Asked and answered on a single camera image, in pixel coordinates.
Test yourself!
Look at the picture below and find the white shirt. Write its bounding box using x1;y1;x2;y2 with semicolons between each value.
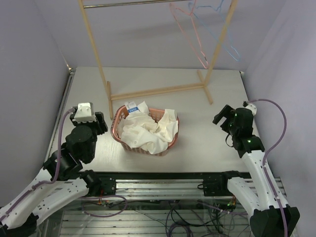
117;100;180;155

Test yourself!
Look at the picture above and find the blue wire hanger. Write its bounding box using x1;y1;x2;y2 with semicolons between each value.
187;0;240;62

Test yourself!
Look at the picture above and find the pink wire hanger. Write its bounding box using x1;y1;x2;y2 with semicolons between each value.
169;0;209;69

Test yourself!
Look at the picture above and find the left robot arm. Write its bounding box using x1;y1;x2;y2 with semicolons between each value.
0;107;108;235

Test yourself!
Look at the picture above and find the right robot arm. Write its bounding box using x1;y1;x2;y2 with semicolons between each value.
213;102;300;237

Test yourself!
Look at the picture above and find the pink plastic laundry basket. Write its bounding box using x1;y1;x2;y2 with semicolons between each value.
110;105;180;158

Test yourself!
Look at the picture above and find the wooden clothes rack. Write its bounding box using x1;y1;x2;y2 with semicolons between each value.
78;0;238;119

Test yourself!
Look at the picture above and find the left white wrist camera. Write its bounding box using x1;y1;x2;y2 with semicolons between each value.
72;102;96;123

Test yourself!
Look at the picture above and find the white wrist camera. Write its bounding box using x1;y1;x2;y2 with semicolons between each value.
243;101;257;116
72;102;96;123

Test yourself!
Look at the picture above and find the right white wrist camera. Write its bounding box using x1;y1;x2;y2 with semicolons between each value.
243;101;257;116

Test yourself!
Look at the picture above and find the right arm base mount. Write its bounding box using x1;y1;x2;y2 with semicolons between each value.
197;173;231;197

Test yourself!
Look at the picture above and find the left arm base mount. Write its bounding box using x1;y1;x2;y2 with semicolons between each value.
96;176;117;197

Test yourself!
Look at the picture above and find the aluminium rail frame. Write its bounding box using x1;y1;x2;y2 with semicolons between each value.
24;178;233;204

